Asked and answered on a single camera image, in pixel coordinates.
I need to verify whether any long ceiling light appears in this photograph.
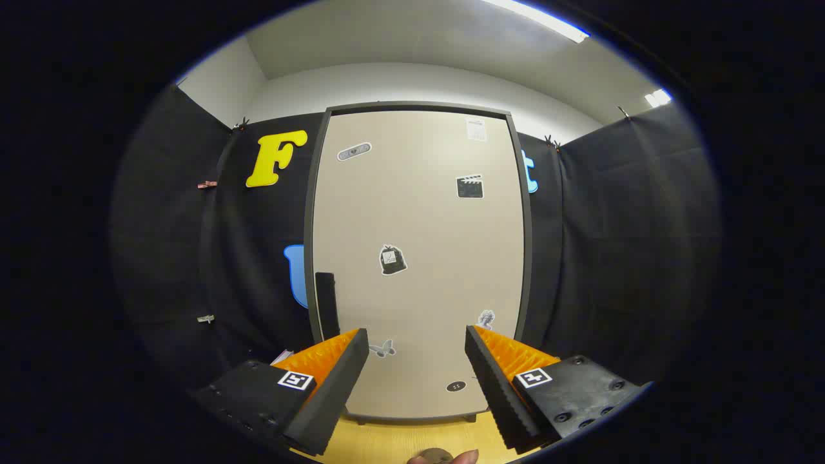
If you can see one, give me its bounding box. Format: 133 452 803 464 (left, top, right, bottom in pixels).
483 0 590 44

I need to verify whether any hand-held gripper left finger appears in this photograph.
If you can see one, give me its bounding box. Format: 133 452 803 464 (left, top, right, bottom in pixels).
193 327 370 457

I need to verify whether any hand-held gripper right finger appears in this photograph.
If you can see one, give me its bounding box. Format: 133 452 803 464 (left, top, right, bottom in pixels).
465 325 652 454

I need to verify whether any dark grey shoe cabinet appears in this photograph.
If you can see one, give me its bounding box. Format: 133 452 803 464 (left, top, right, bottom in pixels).
303 101 534 426

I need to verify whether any beige shoe cabinet door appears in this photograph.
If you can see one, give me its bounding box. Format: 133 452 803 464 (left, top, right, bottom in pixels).
312 111 526 420

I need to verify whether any black backdrop cloth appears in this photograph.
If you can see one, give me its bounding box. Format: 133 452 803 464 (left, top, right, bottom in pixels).
110 84 719 400

